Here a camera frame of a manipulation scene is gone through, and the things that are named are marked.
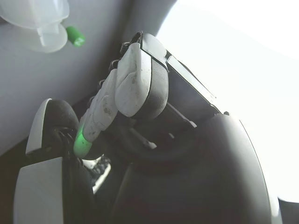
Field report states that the white plastic cylinder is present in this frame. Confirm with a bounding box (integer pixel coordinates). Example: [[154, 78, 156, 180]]
[[0, 0, 70, 54]]

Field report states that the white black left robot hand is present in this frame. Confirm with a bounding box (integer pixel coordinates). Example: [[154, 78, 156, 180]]
[[13, 31, 282, 224]]

